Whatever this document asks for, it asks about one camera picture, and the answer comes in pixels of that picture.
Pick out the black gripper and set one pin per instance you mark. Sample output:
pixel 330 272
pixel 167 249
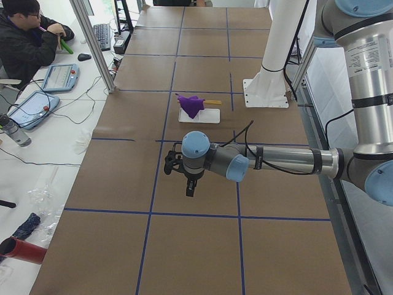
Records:
pixel 192 176

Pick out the purple towel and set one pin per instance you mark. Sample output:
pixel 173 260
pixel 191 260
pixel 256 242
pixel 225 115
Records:
pixel 191 105

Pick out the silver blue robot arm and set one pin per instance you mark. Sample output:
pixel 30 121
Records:
pixel 364 30

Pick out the white rack base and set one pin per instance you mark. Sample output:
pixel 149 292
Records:
pixel 206 116

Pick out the wooden rack rod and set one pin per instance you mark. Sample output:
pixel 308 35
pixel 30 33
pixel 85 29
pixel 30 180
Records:
pixel 213 102

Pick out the crumpled white tissue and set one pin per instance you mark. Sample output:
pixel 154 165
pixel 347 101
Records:
pixel 82 141

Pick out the clear plastic wrap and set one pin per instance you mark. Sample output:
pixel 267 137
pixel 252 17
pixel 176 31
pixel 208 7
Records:
pixel 48 204

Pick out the black box on desk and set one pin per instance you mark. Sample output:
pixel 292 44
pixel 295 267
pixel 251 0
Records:
pixel 121 42

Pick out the blue teach pendant upper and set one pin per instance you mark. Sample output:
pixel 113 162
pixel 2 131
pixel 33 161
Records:
pixel 60 78

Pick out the blue teach pendant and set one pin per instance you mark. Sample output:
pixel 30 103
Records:
pixel 60 78
pixel 34 109

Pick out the black computer mouse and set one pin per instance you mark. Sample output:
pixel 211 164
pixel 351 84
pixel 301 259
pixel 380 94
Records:
pixel 83 57

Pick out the folded dark blue umbrella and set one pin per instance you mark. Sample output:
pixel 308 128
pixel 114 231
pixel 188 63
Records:
pixel 26 229

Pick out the black keyboard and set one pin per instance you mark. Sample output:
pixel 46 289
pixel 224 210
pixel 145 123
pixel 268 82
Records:
pixel 102 33

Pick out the blue teach pendant lower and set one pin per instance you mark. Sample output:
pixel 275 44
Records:
pixel 34 109

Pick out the grey water bottle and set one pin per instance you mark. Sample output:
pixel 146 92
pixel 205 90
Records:
pixel 11 129

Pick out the red cylinder tube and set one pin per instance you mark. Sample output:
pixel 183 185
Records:
pixel 22 250

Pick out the green object in hand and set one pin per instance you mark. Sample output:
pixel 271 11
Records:
pixel 65 47

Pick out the seated person in black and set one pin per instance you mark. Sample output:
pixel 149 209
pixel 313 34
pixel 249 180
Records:
pixel 29 40

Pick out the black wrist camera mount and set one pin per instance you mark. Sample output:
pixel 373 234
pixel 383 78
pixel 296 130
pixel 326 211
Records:
pixel 173 160

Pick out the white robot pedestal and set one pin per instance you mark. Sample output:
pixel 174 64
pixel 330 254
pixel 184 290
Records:
pixel 267 89

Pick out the aluminium frame post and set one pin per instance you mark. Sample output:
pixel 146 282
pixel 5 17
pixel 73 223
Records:
pixel 84 22

